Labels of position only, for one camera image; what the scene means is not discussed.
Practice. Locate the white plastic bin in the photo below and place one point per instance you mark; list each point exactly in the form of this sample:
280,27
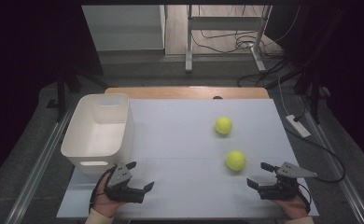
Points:
102,140

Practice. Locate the black metal stand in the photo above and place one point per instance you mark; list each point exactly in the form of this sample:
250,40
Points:
61,93
315,99

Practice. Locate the person's left hand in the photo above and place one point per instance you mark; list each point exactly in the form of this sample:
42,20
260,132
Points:
104,205

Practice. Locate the white table sheet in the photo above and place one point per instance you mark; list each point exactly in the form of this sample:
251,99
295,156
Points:
186,149

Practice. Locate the metal floor rail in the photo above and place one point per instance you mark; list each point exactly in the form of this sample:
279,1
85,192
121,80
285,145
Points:
356,202
37,171

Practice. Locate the yellow tennis ball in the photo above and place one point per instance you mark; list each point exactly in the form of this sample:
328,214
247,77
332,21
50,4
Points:
236,160
223,125

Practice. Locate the person's right hand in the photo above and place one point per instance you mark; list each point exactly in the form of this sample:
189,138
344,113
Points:
292,207

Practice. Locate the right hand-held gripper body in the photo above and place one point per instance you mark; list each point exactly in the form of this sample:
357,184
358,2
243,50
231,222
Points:
290,171

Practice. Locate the white cabinet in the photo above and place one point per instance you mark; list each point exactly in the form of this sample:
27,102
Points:
124,28

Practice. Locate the white power strip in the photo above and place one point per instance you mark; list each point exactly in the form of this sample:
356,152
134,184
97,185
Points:
298,126

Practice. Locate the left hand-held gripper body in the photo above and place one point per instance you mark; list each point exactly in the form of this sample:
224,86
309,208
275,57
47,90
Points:
121,175

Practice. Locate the white metal desk frame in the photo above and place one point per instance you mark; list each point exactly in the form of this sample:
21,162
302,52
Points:
223,23

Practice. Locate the black table grommet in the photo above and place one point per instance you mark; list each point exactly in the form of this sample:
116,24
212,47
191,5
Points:
217,97

